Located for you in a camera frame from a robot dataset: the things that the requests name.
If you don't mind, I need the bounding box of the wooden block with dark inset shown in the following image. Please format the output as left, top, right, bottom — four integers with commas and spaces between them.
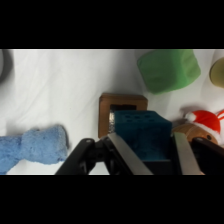
97, 92, 149, 140

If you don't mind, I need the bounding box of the grey bowl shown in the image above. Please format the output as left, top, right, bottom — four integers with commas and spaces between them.
0, 49, 15, 85

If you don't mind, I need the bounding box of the green sponge block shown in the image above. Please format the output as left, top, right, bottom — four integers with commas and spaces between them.
136, 49, 202, 95

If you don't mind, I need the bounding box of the orange and white toy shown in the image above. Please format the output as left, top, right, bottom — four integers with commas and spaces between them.
171, 108, 224, 148

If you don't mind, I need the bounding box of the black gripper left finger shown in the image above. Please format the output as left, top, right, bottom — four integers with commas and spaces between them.
54, 131, 154, 176

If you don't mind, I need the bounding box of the yellow plastic cup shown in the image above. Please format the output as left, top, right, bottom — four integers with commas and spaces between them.
208, 56, 224, 90

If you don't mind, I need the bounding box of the light blue bone-shaped plush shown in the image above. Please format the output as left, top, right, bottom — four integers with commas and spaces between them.
0, 124, 70, 176

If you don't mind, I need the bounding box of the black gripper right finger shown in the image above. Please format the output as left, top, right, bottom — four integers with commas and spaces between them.
172, 131, 224, 176

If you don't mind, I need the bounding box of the blue foam cube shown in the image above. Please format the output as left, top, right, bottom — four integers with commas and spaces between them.
112, 109, 174, 162

